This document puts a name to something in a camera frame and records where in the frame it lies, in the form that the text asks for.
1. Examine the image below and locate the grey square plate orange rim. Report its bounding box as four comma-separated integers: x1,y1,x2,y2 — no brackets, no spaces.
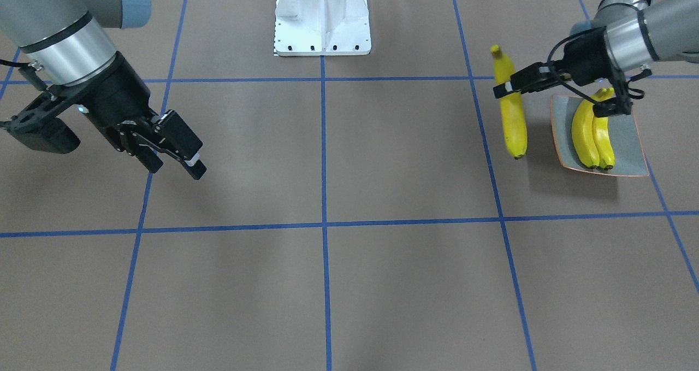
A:
550,94,649,178

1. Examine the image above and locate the brown paper table cover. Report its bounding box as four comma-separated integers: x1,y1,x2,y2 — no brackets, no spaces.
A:
1,0,698,370

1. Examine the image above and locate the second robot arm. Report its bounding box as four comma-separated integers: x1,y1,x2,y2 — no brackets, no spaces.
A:
493,0,698,117

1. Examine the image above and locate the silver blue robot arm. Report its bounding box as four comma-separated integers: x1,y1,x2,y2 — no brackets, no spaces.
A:
1,0,206,180

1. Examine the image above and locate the yellow banana basket top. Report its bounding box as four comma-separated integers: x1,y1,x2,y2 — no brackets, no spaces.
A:
490,44,528,160

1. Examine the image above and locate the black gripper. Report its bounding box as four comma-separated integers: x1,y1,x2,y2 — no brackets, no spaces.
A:
78,51,206,181

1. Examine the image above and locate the white pillar with base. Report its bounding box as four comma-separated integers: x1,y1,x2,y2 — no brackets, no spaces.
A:
273,0,372,57

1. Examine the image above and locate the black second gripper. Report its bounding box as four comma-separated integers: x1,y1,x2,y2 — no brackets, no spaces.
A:
493,27,632,119

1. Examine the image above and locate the yellow banana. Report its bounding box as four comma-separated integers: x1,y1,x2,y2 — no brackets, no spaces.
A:
592,114,615,171
570,100,600,169

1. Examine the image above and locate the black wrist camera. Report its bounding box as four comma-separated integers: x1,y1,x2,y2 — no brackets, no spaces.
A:
2,93,80,154

